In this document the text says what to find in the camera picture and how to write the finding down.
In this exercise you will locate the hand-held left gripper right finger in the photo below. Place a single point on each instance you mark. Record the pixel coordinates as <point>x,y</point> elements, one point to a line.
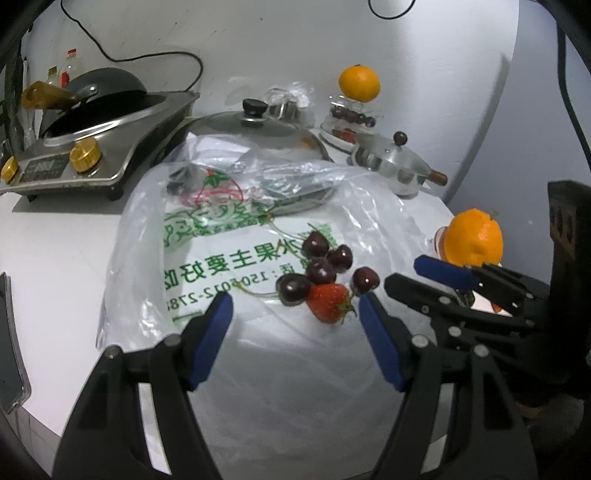
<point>378,341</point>

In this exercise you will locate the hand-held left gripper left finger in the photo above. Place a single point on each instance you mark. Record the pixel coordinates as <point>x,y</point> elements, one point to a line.
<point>212,341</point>

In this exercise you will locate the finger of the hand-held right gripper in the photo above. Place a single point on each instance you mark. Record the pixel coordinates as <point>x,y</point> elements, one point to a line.
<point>443,272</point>
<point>415,290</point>

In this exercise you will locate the orange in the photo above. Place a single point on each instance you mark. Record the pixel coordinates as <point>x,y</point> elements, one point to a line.
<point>359,83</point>
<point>475,240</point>

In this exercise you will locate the dark red cherry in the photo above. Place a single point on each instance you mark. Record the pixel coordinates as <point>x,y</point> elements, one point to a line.
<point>293,289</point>
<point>316,243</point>
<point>340,258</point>
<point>365,279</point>
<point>321,272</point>

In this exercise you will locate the red strawberry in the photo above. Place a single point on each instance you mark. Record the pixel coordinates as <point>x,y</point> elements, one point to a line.
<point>497,308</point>
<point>328,302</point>

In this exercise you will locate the clear green printed plastic bag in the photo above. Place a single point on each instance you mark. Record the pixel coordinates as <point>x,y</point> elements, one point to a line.
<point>152,258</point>

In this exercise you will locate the steel pot lid wooden knob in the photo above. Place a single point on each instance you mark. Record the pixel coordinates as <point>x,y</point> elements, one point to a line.
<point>400,137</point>

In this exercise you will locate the pile of boxed cherries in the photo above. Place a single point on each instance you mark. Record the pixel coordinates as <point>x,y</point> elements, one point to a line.
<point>353,115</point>

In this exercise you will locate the large glass lid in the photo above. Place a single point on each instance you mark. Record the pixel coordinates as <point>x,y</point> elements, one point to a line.
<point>258,134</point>

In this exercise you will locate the steel induction cooker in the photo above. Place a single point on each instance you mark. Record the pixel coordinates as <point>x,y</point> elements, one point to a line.
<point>138,134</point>

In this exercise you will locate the crumpled clear plastic wrap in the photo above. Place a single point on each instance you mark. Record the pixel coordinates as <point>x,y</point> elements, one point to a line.
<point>302,92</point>

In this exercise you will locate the red capped bottle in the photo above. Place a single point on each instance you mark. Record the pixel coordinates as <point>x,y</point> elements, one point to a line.
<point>69,67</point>

